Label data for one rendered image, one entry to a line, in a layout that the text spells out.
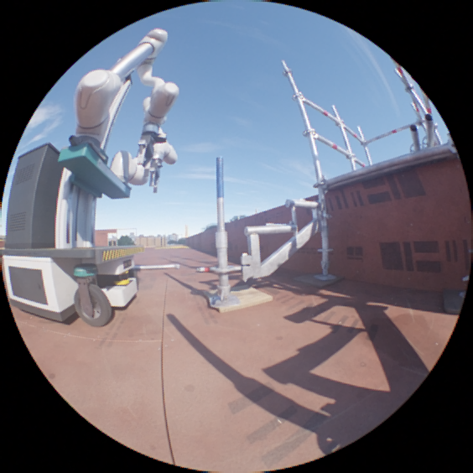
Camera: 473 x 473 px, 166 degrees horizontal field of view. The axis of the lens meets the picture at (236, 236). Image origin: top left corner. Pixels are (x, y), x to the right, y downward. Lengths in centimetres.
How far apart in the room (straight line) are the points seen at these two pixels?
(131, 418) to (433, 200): 140
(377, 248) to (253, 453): 116
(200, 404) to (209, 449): 11
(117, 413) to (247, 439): 25
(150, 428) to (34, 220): 89
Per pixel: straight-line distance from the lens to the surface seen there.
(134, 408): 43
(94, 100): 70
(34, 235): 97
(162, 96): 78
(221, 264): 79
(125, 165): 122
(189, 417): 39
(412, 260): 116
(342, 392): 44
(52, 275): 73
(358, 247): 126
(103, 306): 71
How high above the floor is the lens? 34
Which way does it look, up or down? 1 degrees up
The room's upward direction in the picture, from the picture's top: 2 degrees counter-clockwise
